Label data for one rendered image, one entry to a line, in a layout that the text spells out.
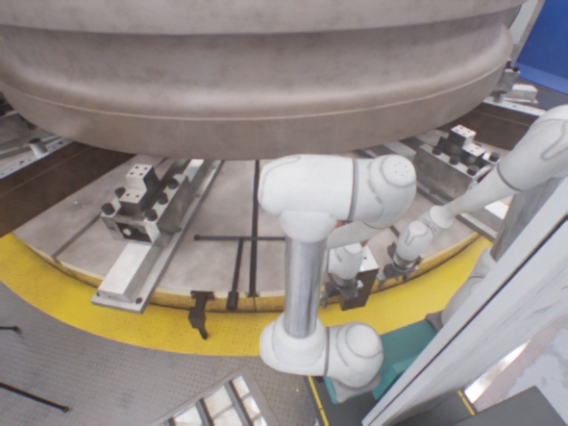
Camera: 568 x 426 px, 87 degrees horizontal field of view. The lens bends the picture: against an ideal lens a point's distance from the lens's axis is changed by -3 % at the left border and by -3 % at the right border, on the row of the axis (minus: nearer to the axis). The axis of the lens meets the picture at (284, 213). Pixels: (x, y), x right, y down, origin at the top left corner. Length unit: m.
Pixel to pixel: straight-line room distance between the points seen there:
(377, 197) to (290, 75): 1.24
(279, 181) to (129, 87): 1.50
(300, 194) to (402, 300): 1.81
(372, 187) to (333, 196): 0.07
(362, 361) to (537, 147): 0.72
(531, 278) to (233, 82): 1.55
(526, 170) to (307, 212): 0.58
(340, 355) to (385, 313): 1.24
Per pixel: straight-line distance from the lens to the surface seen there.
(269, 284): 1.89
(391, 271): 1.41
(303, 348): 0.98
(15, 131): 3.65
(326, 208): 0.61
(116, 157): 3.02
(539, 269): 0.56
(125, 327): 2.34
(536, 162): 0.95
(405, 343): 1.37
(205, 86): 1.81
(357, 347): 1.01
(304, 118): 1.72
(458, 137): 2.42
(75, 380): 2.33
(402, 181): 0.60
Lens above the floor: 1.92
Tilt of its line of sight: 45 degrees down
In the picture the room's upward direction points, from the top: straight up
